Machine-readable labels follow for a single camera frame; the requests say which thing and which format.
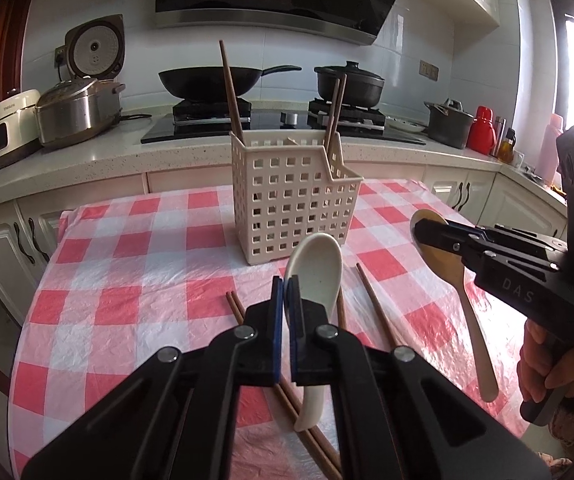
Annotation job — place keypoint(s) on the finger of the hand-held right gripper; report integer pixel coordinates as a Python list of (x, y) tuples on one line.
[(447, 240), (527, 247)]

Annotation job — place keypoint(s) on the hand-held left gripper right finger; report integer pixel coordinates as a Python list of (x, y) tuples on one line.
[(293, 330)]

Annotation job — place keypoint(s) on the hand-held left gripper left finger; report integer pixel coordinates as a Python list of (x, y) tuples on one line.
[(278, 330)]

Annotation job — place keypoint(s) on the cream soup spoon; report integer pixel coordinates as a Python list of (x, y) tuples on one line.
[(317, 265), (477, 350)]

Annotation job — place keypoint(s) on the cream plastic utensil basket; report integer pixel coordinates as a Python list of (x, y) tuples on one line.
[(287, 210)]

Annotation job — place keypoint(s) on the person's right hand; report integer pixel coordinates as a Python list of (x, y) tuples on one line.
[(534, 365)]

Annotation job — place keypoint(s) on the small glass cup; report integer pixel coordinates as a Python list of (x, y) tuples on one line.
[(518, 159)]

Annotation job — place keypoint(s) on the cooking oil bottle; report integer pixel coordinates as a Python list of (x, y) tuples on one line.
[(507, 150)]

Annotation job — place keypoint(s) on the pink water bottle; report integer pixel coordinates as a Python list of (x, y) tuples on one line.
[(552, 150)]

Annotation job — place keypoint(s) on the grey lidded stock pot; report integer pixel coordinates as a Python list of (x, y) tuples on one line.
[(449, 130)]

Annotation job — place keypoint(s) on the red thermos jug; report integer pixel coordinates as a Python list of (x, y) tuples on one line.
[(482, 135)]

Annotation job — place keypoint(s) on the steel thermos bottle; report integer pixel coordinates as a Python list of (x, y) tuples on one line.
[(500, 135)]

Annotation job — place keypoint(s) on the plate with food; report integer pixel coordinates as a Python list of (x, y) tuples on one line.
[(407, 125)]

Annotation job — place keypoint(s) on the pink checked plastic tablecloth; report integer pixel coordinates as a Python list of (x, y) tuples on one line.
[(142, 310)]

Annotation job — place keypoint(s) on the black lidded casserole pot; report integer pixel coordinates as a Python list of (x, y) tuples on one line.
[(352, 90)]

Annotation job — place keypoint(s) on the black glass gas cooktop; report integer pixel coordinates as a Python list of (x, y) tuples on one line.
[(167, 130)]

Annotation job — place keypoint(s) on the white stone kitchen counter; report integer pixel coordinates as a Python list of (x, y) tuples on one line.
[(117, 160)]

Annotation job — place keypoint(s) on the black wok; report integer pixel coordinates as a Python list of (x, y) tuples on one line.
[(202, 82)]

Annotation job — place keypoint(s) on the white base kitchen cabinets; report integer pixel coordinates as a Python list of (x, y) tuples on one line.
[(2, 250)]

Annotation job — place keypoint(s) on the silver rice cooker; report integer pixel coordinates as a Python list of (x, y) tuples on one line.
[(72, 120)]

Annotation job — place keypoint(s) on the cream countertop cooker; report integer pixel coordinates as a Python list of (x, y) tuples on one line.
[(14, 130)]

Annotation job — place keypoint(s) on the brown wall switch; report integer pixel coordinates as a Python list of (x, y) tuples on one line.
[(429, 69)]

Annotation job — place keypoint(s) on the wall socket with plug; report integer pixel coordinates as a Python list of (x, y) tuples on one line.
[(60, 55)]

